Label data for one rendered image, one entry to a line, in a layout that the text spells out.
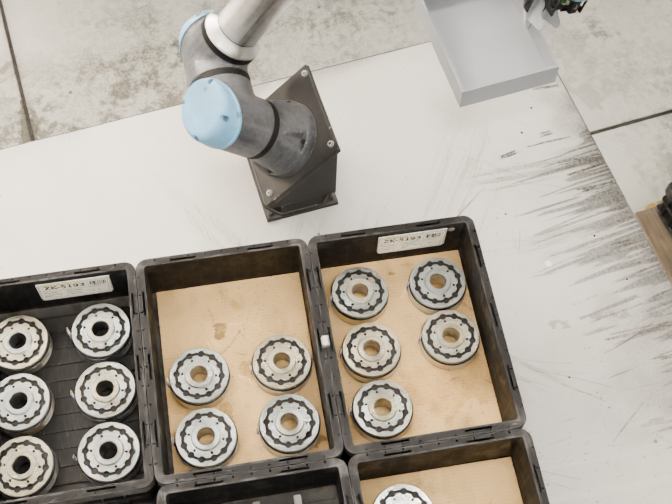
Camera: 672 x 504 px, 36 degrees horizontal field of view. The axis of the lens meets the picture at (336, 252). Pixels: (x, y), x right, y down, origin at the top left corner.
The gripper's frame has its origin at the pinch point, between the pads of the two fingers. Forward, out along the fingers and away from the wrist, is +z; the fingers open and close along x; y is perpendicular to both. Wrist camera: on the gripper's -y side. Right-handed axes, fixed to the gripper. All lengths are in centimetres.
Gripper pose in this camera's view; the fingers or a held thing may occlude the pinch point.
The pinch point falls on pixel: (530, 20)
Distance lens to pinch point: 215.7
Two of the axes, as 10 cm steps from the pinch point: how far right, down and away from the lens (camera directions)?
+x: 8.9, -2.0, 4.0
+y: 3.8, 8.2, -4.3
